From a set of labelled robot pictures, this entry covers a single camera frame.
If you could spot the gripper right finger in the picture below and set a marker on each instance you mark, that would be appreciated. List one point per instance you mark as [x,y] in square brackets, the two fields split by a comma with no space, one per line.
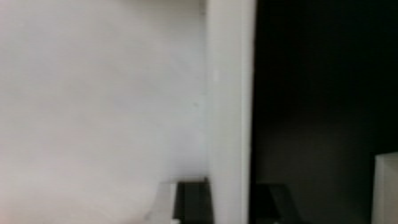
[275,209]

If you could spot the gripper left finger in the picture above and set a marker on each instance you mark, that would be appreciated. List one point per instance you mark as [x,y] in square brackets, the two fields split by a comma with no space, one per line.
[191,205]

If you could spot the white square tabletop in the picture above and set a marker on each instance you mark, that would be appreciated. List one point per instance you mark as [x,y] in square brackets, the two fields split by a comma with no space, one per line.
[124,108]

